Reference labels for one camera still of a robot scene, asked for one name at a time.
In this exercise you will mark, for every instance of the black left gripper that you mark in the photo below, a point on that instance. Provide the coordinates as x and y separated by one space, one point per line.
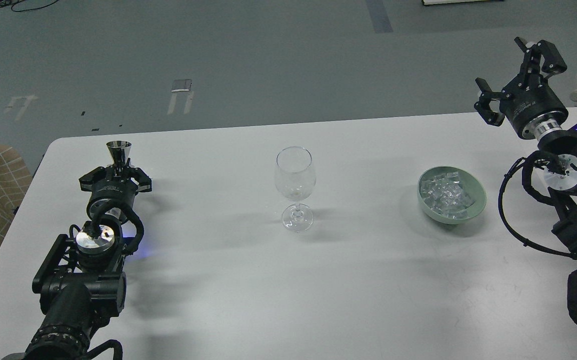
103 188

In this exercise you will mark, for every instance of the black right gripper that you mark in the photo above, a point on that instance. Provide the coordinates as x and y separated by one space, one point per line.
529 97

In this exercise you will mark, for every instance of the steel double jigger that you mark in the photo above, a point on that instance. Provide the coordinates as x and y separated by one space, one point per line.
119 152

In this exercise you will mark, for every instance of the clear ice cubes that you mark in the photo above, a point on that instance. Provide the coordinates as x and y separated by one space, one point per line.
445 194

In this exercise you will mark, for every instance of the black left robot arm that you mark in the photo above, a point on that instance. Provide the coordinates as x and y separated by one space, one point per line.
81 282

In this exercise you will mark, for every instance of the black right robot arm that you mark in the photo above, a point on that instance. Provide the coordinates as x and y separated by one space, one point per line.
549 174

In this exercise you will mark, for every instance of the clear wine glass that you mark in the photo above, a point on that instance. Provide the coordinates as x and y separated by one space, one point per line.
295 178

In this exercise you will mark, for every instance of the green bowl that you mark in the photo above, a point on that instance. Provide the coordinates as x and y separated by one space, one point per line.
471 184

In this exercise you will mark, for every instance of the metal floor plate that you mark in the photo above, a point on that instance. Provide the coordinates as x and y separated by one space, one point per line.
181 85

